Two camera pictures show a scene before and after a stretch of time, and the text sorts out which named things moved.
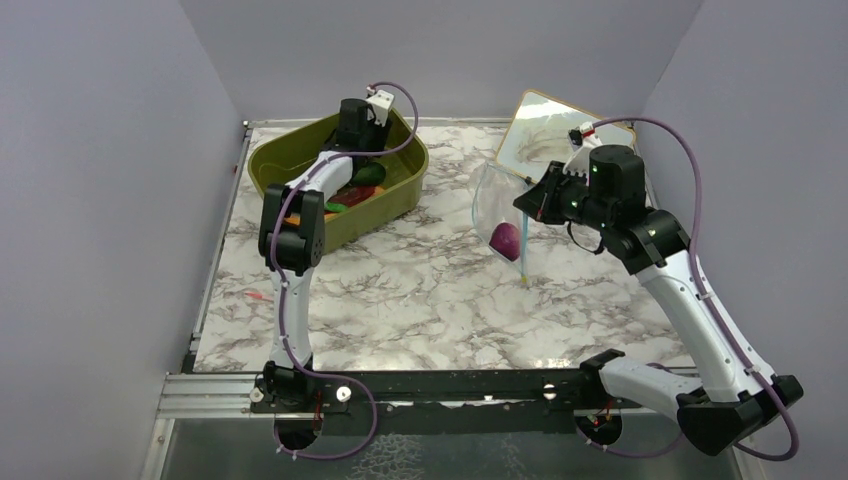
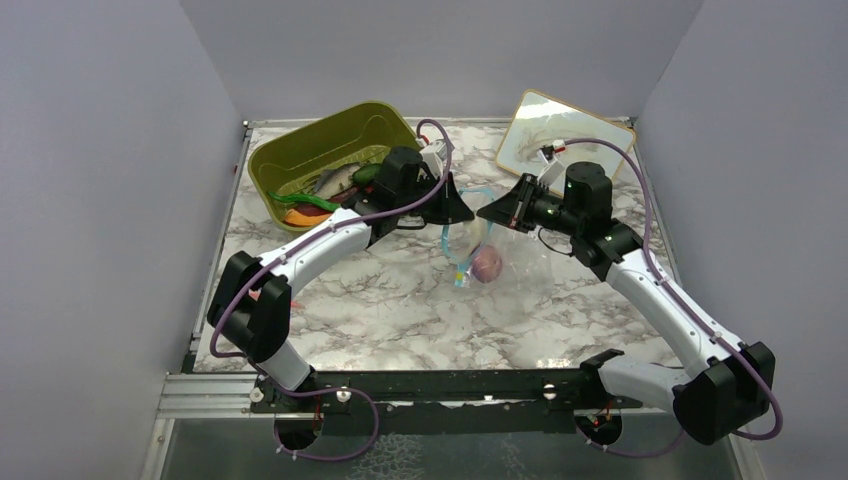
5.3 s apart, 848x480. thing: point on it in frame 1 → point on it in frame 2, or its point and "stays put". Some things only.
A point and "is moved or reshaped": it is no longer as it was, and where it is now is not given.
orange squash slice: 294,219 stays put
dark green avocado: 369,175 stays put
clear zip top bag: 495,192 is moved or reshaped
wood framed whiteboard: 538,134 stays put
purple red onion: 506,240 → 486,264
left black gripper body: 372,136 → 427,183
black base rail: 354,390 stays put
